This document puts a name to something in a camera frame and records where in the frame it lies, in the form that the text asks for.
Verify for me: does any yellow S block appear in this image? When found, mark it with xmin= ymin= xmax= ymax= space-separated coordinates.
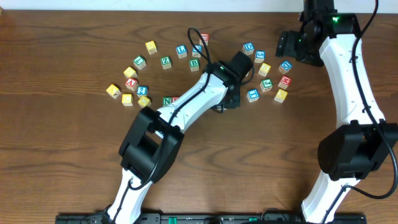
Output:
xmin=258 ymin=63 xmax=271 ymax=77
xmin=123 ymin=67 xmax=137 ymax=78

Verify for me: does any green N block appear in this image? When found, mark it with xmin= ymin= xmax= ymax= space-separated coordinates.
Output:
xmin=162 ymin=96 xmax=172 ymax=106

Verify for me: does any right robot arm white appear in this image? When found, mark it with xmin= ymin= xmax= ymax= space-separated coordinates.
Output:
xmin=275 ymin=0 xmax=397 ymax=223

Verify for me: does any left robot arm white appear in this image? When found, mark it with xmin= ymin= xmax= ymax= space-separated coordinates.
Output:
xmin=103 ymin=52 xmax=254 ymax=223

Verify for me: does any blue Q block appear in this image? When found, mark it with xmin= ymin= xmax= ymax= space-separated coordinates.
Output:
xmin=278 ymin=60 xmax=292 ymax=75

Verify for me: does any blue T block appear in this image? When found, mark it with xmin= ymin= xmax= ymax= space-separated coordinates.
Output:
xmin=247 ymin=89 xmax=259 ymax=103

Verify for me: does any blue 5 block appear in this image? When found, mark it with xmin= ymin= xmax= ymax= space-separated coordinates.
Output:
xmin=254 ymin=50 xmax=266 ymax=63

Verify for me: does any red M block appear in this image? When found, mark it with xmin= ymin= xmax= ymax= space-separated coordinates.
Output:
xmin=278 ymin=75 xmax=292 ymax=90

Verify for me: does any green J block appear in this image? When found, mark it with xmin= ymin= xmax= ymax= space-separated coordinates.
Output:
xmin=260 ymin=78 xmax=273 ymax=92

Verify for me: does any blue D block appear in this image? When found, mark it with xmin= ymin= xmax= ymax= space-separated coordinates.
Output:
xmin=243 ymin=42 xmax=254 ymax=55

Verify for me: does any yellow X block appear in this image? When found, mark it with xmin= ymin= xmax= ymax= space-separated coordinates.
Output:
xmin=274 ymin=89 xmax=288 ymax=103

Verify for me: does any green B block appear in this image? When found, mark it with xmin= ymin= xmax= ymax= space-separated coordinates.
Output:
xmin=189 ymin=58 xmax=200 ymax=72

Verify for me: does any blue L block right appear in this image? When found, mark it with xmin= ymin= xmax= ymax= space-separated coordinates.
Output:
xmin=192 ymin=45 xmax=202 ymax=58

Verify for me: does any blue l block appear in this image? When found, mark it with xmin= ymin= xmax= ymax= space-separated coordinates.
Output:
xmin=176 ymin=45 xmax=187 ymax=58
xmin=192 ymin=45 xmax=202 ymax=58

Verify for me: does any red U block top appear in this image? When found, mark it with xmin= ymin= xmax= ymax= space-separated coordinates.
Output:
xmin=199 ymin=33 xmax=209 ymax=46

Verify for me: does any blue L block left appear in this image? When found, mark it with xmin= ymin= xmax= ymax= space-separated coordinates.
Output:
xmin=176 ymin=45 xmax=187 ymax=58

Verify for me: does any green Z block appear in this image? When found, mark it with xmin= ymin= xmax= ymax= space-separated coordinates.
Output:
xmin=160 ymin=56 xmax=172 ymax=70

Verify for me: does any yellow O block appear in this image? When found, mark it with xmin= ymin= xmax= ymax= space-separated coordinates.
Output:
xmin=138 ymin=96 xmax=152 ymax=108

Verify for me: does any blue 2 block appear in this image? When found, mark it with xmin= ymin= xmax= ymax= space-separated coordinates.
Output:
xmin=136 ymin=86 xmax=148 ymax=98

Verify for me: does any yellow block top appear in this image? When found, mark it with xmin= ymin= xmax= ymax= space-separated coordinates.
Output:
xmin=145 ymin=40 xmax=157 ymax=55

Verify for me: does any green 7 block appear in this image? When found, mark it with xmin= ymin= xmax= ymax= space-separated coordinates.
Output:
xmin=133 ymin=55 xmax=146 ymax=70

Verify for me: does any red A block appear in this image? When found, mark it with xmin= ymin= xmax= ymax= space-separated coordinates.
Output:
xmin=125 ymin=78 xmax=139 ymax=91

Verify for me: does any yellow C block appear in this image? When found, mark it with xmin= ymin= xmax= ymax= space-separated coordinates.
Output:
xmin=122 ymin=94 xmax=133 ymax=106

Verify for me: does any yellow K block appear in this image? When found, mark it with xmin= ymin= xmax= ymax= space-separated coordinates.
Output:
xmin=106 ymin=84 xmax=121 ymax=99

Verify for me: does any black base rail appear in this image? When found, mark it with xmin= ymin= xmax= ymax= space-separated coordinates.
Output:
xmin=55 ymin=210 xmax=368 ymax=224

